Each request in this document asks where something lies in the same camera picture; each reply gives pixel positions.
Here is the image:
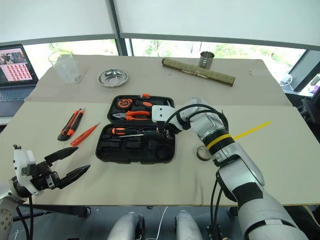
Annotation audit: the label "thin white cable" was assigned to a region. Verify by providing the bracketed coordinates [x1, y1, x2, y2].
[155, 205, 169, 240]

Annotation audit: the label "orange black tool handle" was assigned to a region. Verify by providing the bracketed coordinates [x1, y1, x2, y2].
[134, 93, 154, 111]

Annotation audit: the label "dark tape roll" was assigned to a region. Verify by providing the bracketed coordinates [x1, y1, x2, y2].
[196, 145, 212, 162]

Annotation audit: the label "orange black screwdriver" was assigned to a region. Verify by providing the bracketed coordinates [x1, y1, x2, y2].
[110, 126, 145, 138]

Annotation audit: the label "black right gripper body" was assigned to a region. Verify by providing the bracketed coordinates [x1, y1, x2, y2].
[156, 121, 177, 141]

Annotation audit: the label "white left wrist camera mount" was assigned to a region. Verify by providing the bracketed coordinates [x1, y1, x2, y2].
[12, 144, 39, 197]

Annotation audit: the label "rolled bamboo mat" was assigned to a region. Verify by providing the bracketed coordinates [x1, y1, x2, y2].
[161, 57, 237, 88]

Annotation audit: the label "orange black tape measure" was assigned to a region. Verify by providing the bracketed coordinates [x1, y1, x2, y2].
[116, 97, 135, 109]

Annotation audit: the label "silver rounded robot leg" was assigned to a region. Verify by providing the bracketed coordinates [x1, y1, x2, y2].
[106, 211, 146, 240]
[174, 210, 204, 240]

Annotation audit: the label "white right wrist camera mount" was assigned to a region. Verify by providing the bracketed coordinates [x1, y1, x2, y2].
[151, 104, 176, 124]

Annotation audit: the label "shallow steel bowl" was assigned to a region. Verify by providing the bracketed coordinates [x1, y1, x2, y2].
[97, 69, 129, 89]

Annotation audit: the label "yellow zip tie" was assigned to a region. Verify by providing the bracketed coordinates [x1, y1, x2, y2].
[204, 120, 272, 150]

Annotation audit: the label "black plastic tool case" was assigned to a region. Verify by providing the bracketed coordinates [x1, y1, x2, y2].
[95, 94, 176, 165]

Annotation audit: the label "orange black utility knife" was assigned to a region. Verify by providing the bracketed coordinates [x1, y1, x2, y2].
[57, 108, 85, 142]

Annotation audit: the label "black office chair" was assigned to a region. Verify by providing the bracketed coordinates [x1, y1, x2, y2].
[298, 96, 320, 124]

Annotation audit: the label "orange voltage tester pen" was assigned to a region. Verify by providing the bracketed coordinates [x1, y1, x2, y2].
[70, 122, 102, 148]

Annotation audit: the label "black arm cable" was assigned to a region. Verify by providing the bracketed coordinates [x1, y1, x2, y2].
[159, 103, 230, 240]
[15, 194, 35, 240]

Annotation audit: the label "white charger cable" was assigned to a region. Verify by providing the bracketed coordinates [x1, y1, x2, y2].
[279, 72, 294, 87]

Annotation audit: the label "clear plastic measuring cup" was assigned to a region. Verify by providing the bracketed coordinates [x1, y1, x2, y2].
[47, 50, 82, 85]

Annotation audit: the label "white roller blind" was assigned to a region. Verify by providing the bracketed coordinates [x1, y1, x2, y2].
[0, 0, 121, 44]
[113, 0, 320, 51]

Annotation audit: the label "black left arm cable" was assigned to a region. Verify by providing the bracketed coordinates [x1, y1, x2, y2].
[15, 194, 35, 240]

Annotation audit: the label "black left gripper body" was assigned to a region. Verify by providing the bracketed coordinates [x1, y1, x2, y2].
[29, 161, 62, 192]

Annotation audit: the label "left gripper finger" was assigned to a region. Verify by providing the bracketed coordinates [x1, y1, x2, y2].
[58, 164, 92, 189]
[44, 146, 80, 164]

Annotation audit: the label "dark window frame post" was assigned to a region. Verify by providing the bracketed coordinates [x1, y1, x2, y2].
[108, 0, 134, 57]

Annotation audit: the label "black table frame bar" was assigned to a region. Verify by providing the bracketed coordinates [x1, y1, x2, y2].
[16, 204, 92, 218]

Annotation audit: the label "steel cup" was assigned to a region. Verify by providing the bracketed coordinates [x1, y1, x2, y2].
[198, 50, 216, 69]

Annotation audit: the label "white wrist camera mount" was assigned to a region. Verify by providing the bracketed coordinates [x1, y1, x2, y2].
[151, 104, 176, 124]
[12, 144, 39, 197]

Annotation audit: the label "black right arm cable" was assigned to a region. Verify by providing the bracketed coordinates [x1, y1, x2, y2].
[159, 103, 230, 240]

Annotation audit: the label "open laptop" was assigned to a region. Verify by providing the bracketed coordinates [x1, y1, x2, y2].
[0, 44, 40, 117]

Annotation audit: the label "orange handled pliers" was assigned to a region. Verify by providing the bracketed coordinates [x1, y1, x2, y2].
[112, 109, 151, 122]

